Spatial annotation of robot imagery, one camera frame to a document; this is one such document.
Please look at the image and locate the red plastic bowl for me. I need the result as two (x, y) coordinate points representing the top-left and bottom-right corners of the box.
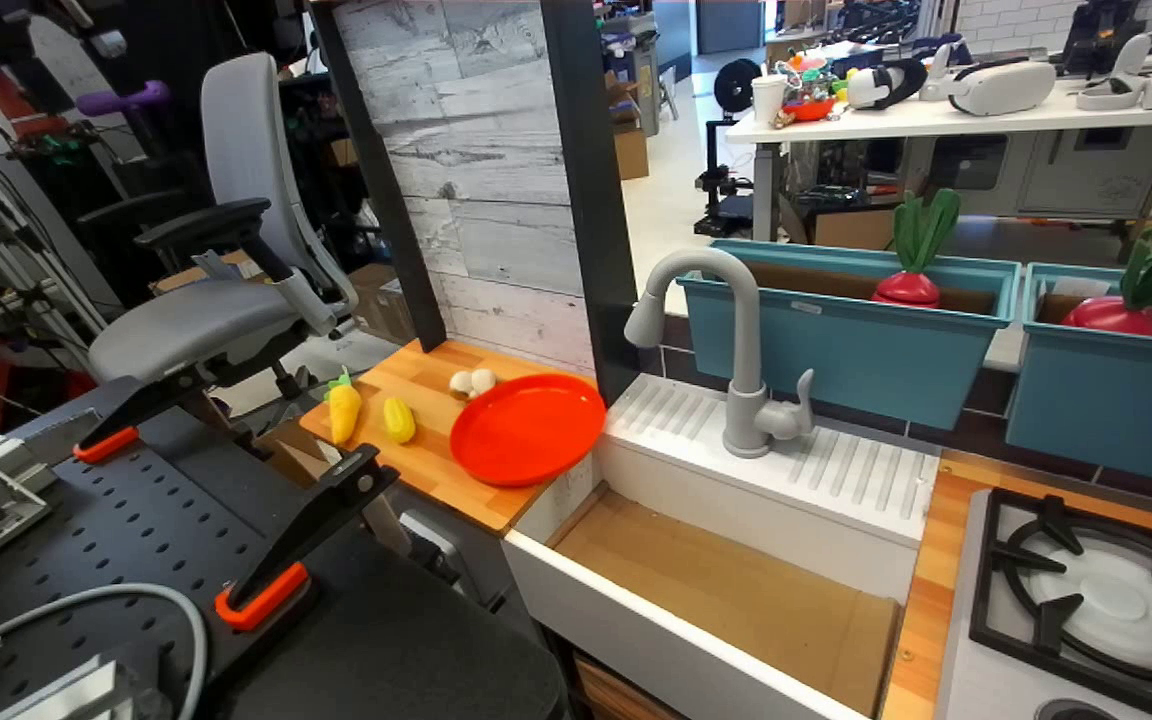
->
(448, 372), (610, 490)

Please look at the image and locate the grey toy tap faucet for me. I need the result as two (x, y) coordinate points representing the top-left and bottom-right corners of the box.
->
(621, 247), (820, 462)

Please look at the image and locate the yellow carrot plushie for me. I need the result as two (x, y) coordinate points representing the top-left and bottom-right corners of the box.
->
(320, 366), (369, 447)

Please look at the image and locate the red radish plushie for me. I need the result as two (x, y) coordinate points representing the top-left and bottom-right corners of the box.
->
(870, 185), (968, 313)
(1065, 214), (1152, 340)

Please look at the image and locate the grey wood-pattern backsplash panel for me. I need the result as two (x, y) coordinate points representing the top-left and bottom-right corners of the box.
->
(314, 0), (642, 397)

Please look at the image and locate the white toy sink basin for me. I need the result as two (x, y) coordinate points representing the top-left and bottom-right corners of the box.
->
(500, 372), (944, 720)

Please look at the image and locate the white cup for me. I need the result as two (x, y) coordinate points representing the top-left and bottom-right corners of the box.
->
(747, 70), (793, 132)

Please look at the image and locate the colourful toy pile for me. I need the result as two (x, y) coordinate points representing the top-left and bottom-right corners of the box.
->
(775, 53), (854, 132)

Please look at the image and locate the grey office chair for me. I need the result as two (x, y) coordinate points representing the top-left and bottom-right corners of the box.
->
(80, 49), (369, 390)

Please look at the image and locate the white background table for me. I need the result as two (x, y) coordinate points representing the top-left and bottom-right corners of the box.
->
(720, 92), (1152, 243)

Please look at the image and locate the white VR headset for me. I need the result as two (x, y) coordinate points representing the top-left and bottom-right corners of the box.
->
(944, 53), (1061, 120)

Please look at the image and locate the purple dumbbell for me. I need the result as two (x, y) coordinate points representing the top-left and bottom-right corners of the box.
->
(74, 76), (172, 120)

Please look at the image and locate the black stove burner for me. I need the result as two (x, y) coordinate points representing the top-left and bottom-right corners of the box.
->
(939, 484), (1152, 720)

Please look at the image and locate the black clamp with orange handle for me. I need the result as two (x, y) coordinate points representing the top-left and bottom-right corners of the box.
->
(68, 364), (209, 469)
(213, 444), (405, 636)

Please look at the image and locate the grey hose cable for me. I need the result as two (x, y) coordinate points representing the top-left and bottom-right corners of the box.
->
(0, 579), (213, 720)

